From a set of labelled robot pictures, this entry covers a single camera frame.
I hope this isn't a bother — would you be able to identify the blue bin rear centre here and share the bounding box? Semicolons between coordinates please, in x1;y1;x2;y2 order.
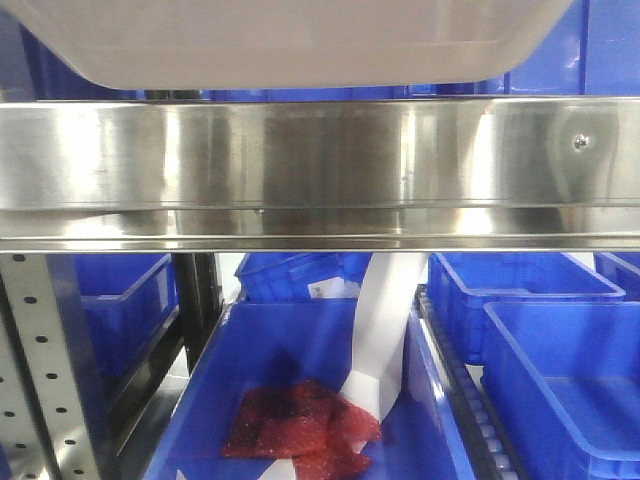
235;252;372;302

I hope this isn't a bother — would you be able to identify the blue bin rear right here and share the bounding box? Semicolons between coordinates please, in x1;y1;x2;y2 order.
427;252;626;365

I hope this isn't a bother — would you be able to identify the blue bin with red bags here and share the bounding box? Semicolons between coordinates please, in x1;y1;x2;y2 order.
144;300;474;479

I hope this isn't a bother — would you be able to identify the blue bin lower left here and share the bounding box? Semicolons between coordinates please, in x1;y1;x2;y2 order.
73;253;180;379

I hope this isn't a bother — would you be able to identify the blue bin front right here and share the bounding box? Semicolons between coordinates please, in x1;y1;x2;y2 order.
482;302;639;479

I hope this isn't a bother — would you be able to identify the blue bin far right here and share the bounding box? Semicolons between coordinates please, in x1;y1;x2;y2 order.
593;252;640;301

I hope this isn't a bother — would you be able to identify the perforated steel shelf upright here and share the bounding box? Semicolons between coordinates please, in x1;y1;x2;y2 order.
1;254;111;479

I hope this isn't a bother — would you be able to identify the white paper strip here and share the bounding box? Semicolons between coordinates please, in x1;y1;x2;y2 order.
341;252;428;421

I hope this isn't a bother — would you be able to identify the roller conveyor track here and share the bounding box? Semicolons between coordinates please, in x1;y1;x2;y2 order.
415;284;527;479

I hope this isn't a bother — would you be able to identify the blue crate upper left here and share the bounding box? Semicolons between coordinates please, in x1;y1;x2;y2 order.
1;8;145;102

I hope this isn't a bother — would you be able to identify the black shelf post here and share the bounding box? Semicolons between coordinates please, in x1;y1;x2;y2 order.
172;253;224;373

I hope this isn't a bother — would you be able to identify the stainless steel shelf rail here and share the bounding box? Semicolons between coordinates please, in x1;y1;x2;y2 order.
1;96;639;253

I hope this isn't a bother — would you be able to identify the shelf rail screw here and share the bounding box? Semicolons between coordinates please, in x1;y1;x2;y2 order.
573;134;591;151

